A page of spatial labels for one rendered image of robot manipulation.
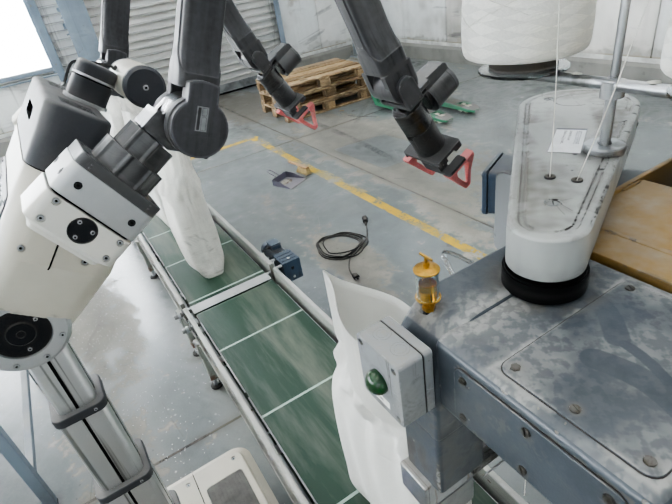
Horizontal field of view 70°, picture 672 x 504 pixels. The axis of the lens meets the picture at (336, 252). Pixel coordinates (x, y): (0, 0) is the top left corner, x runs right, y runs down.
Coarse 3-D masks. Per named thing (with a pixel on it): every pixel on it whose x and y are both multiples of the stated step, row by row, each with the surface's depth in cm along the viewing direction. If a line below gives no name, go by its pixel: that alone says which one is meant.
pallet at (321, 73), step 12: (336, 60) 654; (348, 60) 637; (300, 72) 622; (312, 72) 609; (324, 72) 601; (336, 72) 589; (348, 72) 633; (360, 72) 603; (288, 84) 570; (300, 84) 614; (324, 84) 588; (336, 84) 595
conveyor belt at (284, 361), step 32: (256, 288) 232; (224, 320) 214; (256, 320) 211; (288, 320) 208; (224, 352) 196; (256, 352) 194; (288, 352) 191; (320, 352) 188; (256, 384) 179; (288, 384) 177; (320, 384) 174; (288, 416) 164; (320, 416) 162; (288, 448) 154; (320, 448) 152; (320, 480) 143
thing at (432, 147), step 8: (432, 120) 87; (432, 128) 87; (416, 136) 88; (424, 136) 87; (432, 136) 88; (440, 136) 90; (448, 136) 91; (416, 144) 89; (424, 144) 89; (432, 144) 89; (440, 144) 90; (448, 144) 90; (456, 144) 89; (408, 152) 95; (416, 152) 92; (424, 152) 90; (432, 152) 90; (440, 152) 90; (448, 152) 89; (424, 160) 91; (432, 160) 90; (440, 160) 89; (440, 168) 89
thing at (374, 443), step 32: (352, 288) 110; (352, 320) 116; (352, 352) 97; (352, 384) 108; (352, 416) 112; (384, 416) 99; (352, 448) 123; (384, 448) 102; (352, 480) 134; (384, 480) 107
